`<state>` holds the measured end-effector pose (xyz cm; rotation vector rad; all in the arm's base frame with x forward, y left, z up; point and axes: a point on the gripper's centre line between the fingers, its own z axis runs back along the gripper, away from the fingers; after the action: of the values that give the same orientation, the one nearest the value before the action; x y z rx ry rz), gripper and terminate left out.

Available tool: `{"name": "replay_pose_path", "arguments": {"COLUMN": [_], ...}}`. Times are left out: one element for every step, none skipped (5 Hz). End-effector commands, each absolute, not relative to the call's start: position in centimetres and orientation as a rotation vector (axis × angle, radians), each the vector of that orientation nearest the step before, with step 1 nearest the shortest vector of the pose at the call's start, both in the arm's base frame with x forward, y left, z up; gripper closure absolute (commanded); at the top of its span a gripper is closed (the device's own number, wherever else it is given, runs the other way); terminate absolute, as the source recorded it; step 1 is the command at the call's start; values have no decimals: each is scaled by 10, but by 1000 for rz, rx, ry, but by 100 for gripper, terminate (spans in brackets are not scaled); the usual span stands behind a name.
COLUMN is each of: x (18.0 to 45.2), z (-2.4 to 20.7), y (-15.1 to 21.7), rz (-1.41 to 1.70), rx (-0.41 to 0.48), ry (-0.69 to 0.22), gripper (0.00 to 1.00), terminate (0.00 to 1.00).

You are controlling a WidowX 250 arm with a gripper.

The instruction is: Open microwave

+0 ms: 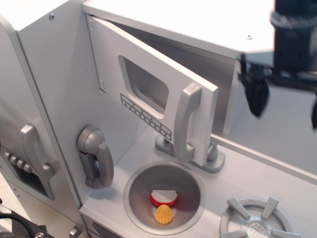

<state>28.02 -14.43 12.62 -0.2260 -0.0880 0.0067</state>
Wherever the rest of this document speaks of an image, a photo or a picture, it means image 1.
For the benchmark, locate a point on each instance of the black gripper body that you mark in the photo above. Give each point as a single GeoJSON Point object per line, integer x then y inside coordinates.
{"type": "Point", "coordinates": [258, 72]}

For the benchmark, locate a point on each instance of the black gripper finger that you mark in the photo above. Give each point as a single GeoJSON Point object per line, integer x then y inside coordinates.
{"type": "Point", "coordinates": [314, 116]}
{"type": "Point", "coordinates": [256, 92]}

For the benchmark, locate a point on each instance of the grey toy microwave door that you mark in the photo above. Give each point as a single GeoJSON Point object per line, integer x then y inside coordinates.
{"type": "Point", "coordinates": [174, 101]}

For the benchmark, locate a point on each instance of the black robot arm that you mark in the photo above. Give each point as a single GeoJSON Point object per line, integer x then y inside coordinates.
{"type": "Point", "coordinates": [292, 63]}

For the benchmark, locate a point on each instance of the grey toy faucet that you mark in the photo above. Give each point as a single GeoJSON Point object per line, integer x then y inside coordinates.
{"type": "Point", "coordinates": [215, 158]}

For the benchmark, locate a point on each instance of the grey toy stove burner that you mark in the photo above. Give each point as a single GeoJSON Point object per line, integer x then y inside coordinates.
{"type": "Point", "coordinates": [255, 218]}

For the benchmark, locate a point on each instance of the round metal toy sink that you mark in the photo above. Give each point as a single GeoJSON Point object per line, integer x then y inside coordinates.
{"type": "Point", "coordinates": [164, 176]}

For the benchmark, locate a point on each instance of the red white toy apple slice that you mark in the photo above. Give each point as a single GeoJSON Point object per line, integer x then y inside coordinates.
{"type": "Point", "coordinates": [160, 197]}

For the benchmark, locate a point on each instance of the yellow toy corn piece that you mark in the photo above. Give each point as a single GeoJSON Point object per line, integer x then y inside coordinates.
{"type": "Point", "coordinates": [164, 214]}

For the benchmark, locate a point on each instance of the grey toy telephone handset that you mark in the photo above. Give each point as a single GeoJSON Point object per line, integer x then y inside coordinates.
{"type": "Point", "coordinates": [96, 158]}

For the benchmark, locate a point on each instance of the grey toy ice dispenser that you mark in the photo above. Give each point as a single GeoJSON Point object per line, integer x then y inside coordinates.
{"type": "Point", "coordinates": [23, 172]}

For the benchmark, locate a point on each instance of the grey toy fridge handle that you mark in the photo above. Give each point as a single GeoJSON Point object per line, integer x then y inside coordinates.
{"type": "Point", "coordinates": [39, 151]}

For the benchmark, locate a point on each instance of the grey toy oven handle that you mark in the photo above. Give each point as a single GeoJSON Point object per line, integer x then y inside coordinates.
{"type": "Point", "coordinates": [74, 233]}

